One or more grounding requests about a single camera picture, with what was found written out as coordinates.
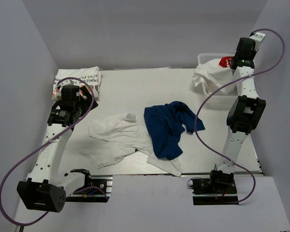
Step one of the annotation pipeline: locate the white t-shirt black graphic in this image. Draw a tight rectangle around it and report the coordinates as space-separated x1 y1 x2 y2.
79 113 182 177

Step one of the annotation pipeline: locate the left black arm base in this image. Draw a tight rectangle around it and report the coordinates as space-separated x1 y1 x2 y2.
66 176 113 203

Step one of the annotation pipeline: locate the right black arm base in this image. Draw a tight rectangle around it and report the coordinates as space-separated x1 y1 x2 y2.
187 177 239 206

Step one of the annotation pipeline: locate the folded white cartoon t-shirt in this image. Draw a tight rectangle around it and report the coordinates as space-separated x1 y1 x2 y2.
52 66 101 101

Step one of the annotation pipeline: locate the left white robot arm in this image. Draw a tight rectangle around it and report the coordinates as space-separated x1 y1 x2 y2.
16 85 98 213

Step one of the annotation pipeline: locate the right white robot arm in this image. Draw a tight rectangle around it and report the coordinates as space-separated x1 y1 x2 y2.
208 32 266 193

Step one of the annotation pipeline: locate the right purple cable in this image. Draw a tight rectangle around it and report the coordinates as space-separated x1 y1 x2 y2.
193 29 286 205

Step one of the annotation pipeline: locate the white plastic mesh basket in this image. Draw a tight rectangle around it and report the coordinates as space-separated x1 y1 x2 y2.
197 53 237 110

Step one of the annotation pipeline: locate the white t-shirt red graphic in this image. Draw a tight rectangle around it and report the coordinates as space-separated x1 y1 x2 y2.
192 56 234 95

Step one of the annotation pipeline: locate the dark blue t-shirt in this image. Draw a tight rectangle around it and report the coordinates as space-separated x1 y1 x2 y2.
144 101 205 160

